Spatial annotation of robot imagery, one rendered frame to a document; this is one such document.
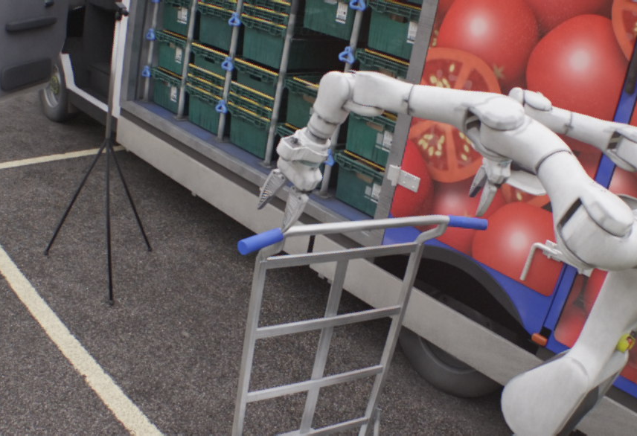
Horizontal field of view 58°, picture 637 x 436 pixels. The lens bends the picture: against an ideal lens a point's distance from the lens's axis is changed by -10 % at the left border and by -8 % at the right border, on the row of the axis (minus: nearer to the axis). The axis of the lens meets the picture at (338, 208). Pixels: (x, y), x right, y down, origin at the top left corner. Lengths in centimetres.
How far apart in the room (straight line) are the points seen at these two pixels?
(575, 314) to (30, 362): 238
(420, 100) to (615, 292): 52
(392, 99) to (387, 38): 187
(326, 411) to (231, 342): 63
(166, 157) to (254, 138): 75
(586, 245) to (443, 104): 40
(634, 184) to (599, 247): 141
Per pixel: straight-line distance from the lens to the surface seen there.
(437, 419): 305
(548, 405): 132
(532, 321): 269
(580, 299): 256
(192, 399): 286
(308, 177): 136
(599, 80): 240
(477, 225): 191
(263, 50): 368
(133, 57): 458
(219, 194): 382
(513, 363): 280
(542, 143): 111
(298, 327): 188
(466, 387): 312
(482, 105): 116
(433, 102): 120
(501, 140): 115
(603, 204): 98
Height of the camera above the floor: 191
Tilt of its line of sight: 23 degrees down
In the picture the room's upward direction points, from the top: 12 degrees clockwise
